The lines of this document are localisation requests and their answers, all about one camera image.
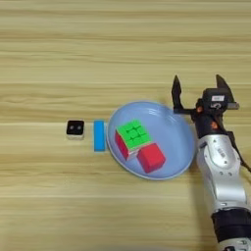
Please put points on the light blue round plate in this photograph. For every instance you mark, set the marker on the light blue round plate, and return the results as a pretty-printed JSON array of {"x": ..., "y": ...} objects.
[{"x": 170, "y": 130}]

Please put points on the blue rectangular block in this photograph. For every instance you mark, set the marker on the blue rectangular block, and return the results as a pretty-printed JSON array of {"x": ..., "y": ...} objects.
[{"x": 99, "y": 135}]

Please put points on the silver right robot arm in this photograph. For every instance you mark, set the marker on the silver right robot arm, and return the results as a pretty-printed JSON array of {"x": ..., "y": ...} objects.
[{"x": 222, "y": 170}]

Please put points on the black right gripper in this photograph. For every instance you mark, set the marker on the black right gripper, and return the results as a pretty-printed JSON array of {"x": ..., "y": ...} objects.
[{"x": 209, "y": 122}]

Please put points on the multicolour puzzle cube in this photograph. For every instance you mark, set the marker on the multicolour puzzle cube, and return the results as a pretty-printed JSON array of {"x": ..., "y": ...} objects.
[{"x": 134, "y": 132}]

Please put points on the red foam cube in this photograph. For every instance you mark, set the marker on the red foam cube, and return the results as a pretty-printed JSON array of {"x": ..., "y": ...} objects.
[{"x": 151, "y": 158}]

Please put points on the small black white cube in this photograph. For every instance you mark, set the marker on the small black white cube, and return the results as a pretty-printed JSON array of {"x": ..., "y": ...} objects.
[{"x": 75, "y": 128}]

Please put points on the small black box white label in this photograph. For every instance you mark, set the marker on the small black box white label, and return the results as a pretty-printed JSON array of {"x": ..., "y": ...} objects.
[{"x": 214, "y": 98}]

